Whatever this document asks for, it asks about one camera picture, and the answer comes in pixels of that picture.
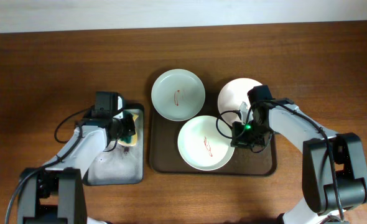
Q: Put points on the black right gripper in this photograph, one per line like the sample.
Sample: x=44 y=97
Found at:
x=238 y=140

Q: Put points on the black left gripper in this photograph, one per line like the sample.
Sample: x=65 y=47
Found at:
x=129 y=130

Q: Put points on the yellow green scrubbing sponge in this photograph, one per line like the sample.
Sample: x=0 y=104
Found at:
x=129 y=136

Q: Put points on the white plate with red smear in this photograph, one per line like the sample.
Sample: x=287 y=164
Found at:
x=205 y=144

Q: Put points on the pale green plate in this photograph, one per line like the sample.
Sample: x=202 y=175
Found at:
x=178 y=95

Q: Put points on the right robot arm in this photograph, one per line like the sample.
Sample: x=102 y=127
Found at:
x=334 y=170

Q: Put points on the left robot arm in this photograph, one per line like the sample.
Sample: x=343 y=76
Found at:
x=53 y=192

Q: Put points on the small grey soapy tray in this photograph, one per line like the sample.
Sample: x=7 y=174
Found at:
x=117 y=164

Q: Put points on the dark brown serving tray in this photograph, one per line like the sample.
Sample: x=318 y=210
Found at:
x=164 y=156

